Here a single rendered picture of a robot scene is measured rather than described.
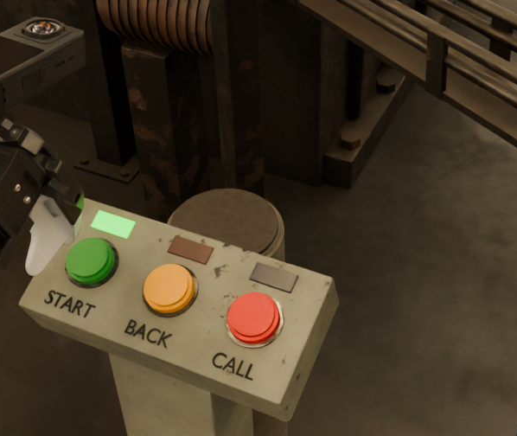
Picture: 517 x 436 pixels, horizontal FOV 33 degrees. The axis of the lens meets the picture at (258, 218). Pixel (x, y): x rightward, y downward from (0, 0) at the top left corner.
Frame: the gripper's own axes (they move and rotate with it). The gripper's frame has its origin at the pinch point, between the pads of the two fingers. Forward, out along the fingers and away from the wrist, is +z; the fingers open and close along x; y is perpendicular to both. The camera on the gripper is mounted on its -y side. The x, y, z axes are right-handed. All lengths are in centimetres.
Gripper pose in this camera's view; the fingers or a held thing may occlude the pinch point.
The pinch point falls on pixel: (63, 225)
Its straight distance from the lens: 68.7
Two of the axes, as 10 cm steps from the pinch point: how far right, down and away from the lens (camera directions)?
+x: 9.0, 2.7, -3.4
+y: -4.0, 8.4, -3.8
